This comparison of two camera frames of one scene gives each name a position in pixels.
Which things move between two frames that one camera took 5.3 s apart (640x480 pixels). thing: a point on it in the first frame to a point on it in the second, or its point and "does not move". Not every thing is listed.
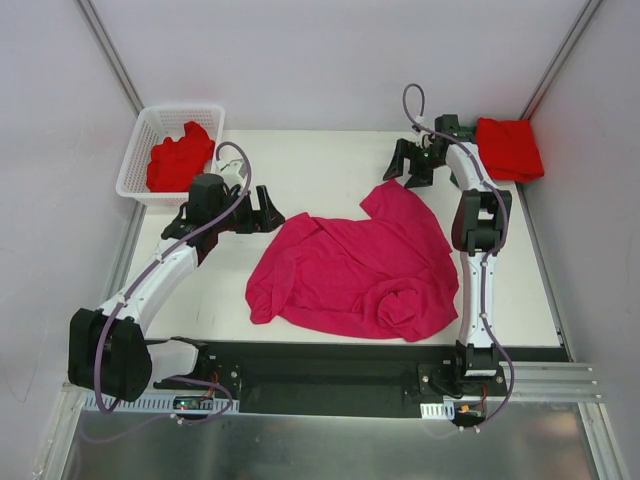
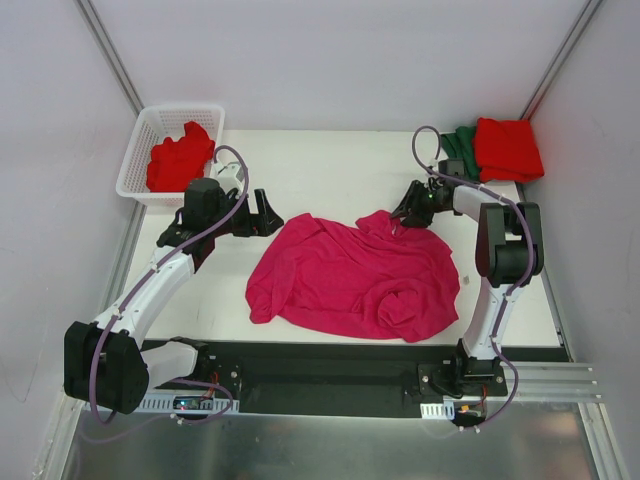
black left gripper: [248, 216] does not move
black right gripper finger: [402, 150] to [411, 199]
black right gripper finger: [422, 174] to [418, 218]
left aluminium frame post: [106, 46] does not move
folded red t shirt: [509, 149] does not move
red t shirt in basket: [173, 165] does not move
